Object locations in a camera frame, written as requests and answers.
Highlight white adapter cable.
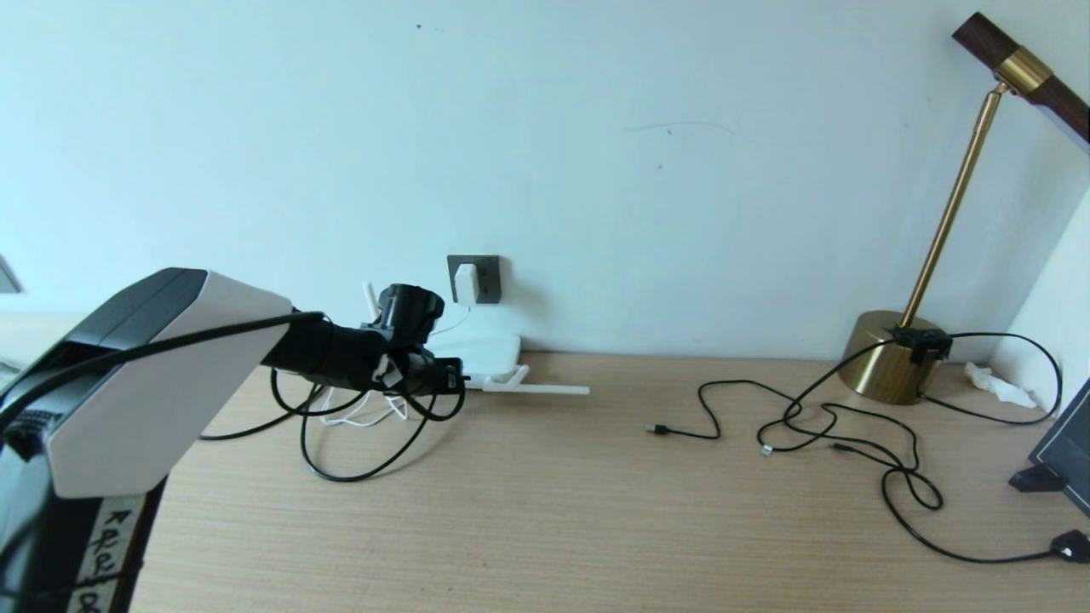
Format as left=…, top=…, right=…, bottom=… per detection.
left=322, top=303, right=474, bottom=428

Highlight black ethernet cable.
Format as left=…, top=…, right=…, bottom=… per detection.
left=200, top=375, right=472, bottom=483

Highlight white router with antennas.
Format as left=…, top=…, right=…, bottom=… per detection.
left=362, top=284, right=590, bottom=398

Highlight beige upholstered furniture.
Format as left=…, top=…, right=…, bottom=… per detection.
left=0, top=311, right=82, bottom=369

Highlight brass desk lamp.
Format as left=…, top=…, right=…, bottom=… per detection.
left=836, top=11, right=1090, bottom=405

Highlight black adapter block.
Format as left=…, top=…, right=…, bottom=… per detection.
left=886, top=326, right=953, bottom=365

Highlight crumpled white tissue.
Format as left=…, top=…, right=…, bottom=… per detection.
left=964, top=362, right=1037, bottom=408

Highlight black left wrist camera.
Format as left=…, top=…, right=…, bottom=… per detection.
left=377, top=284, right=445, bottom=348

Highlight grey wall power socket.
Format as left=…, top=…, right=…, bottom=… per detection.
left=447, top=255, right=502, bottom=305

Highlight black usb cables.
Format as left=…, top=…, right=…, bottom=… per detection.
left=645, top=381, right=944, bottom=512

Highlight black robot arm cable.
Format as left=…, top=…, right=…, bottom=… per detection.
left=0, top=312, right=467, bottom=423

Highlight black cable with silver tip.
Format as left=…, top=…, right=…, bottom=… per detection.
left=756, top=336, right=905, bottom=456

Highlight black lamp power cable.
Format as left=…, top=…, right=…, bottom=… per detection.
left=917, top=332, right=1063, bottom=427

